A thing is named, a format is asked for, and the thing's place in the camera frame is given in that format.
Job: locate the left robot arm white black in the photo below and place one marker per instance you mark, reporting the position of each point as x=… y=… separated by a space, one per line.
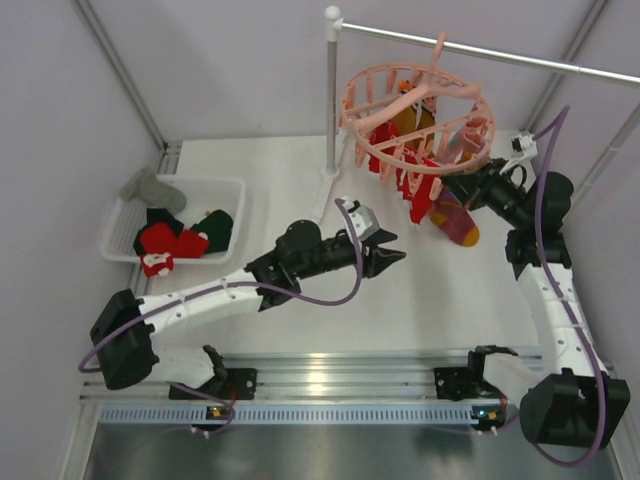
x=132 y=334

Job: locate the mustard hanging sock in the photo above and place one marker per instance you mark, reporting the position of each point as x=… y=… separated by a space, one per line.
x=418 y=116

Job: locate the pink round clip hanger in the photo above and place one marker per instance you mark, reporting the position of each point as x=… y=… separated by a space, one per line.
x=374 y=96

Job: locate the left black mount plate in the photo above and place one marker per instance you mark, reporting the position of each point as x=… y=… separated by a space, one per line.
x=236 y=384

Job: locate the dark green sock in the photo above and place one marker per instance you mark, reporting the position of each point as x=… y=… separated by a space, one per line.
x=217 y=226

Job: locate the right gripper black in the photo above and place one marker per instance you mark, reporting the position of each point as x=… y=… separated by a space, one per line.
x=470 y=188

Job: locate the pink striped yellow-toe sock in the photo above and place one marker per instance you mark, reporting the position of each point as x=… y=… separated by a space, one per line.
x=447 y=213

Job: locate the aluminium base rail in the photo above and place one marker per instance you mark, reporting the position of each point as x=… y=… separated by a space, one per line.
x=393 y=388

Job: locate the red santa sock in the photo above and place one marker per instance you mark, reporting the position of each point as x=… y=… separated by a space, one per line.
x=158 y=246

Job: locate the right black mount plate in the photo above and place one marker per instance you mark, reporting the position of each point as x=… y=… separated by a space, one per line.
x=456 y=383

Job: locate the black mount plate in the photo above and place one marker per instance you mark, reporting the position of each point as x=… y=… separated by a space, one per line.
x=456 y=383
x=236 y=384

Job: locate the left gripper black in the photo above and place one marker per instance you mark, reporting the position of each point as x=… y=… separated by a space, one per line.
x=377 y=258

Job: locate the black sock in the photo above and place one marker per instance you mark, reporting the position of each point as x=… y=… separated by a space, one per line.
x=161 y=215

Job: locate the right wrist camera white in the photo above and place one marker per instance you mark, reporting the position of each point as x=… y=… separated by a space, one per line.
x=523 y=147

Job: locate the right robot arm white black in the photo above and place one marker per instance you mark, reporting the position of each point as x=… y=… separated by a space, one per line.
x=573 y=402

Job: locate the grey sock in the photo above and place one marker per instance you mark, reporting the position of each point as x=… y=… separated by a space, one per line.
x=145 y=186

